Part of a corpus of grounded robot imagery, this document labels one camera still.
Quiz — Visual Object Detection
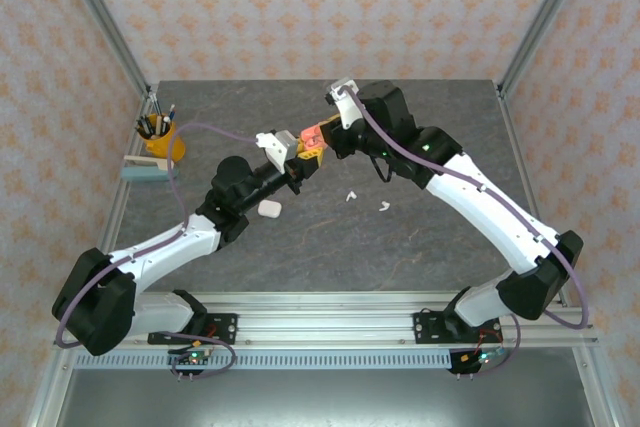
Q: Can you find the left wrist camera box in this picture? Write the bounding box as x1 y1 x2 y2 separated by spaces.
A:
255 129 300 172

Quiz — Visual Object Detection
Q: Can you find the yellow pen cup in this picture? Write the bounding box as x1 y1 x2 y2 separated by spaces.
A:
138 119 187 163

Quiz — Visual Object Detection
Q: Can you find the grey slotted cable duct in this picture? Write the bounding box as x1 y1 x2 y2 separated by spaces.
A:
73 351 454 371

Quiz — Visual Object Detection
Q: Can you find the wide aluminium mounting rail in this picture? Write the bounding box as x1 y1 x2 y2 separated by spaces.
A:
52 291 601 350

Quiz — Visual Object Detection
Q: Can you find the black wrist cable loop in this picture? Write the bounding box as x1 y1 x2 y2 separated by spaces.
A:
370 154 395 184

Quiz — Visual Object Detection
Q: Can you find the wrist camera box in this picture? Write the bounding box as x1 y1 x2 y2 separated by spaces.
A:
255 129 300 172
324 77 370 132

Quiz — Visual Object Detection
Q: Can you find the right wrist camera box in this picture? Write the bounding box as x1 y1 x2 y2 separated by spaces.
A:
324 77 370 132

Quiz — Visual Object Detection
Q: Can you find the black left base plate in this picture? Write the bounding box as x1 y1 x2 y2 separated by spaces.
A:
147 313 240 347

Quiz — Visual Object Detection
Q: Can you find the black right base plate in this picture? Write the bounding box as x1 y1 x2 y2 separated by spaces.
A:
412 311 504 347

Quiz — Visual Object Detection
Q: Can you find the grey metal panel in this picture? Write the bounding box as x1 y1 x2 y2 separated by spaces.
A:
54 369 599 427

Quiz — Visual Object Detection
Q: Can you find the aluminium lower frame bar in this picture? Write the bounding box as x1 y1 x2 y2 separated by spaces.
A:
572 346 619 427
27 346 77 427

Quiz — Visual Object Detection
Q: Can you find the pink earbud charging case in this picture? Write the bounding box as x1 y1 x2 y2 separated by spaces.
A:
298 122 327 151

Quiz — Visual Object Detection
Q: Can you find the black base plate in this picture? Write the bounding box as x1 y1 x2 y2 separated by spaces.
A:
147 313 240 347
412 311 504 347

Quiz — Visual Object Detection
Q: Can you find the blue and beige stapler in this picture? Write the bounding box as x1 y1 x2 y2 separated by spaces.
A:
121 154 180 183

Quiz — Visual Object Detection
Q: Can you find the aluminium frame post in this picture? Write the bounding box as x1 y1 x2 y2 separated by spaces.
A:
497 0 597 98
52 0 154 96

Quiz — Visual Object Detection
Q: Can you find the aluminium table side rail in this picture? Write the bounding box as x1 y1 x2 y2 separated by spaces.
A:
494 80 574 308
78 89 160 311

